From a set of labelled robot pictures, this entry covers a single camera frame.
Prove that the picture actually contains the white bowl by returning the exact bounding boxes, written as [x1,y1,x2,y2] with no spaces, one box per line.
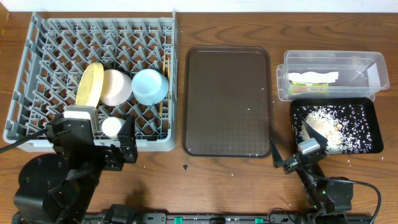
[100,69,132,106]

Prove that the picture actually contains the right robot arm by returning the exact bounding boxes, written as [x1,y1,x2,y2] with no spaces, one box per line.
[269,123,353,215]

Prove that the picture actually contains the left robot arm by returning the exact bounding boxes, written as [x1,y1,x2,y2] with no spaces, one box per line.
[12,116,138,223]

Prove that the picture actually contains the black waste tray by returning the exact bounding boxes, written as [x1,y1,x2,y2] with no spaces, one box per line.
[290,98,384,154]

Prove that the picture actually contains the green orange snack wrapper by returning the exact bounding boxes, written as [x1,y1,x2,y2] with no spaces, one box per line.
[288,82,329,96]

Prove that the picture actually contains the yellow round plate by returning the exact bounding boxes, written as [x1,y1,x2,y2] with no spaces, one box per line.
[75,63,104,108]

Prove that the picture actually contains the clear plastic bin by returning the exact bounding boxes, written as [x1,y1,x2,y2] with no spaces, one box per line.
[276,50,390,101]

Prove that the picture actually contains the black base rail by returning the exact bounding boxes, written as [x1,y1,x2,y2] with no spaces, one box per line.
[81,204,372,224]

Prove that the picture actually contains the dark brown serving tray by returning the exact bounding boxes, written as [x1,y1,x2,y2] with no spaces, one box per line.
[182,46,275,158]

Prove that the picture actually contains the grey plastic dish rack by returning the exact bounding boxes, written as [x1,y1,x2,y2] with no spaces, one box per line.
[3,13,178,152]

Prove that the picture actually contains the white cup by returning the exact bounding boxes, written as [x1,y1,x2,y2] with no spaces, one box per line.
[101,117,126,140]

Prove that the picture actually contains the light blue bowl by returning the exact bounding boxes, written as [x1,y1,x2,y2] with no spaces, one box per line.
[131,68,169,106]

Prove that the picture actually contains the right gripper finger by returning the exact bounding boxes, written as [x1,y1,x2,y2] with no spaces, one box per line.
[303,121,328,148]
[269,137,284,168]

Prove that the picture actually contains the spilled rice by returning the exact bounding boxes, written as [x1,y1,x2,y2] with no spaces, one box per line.
[292,105,373,154]

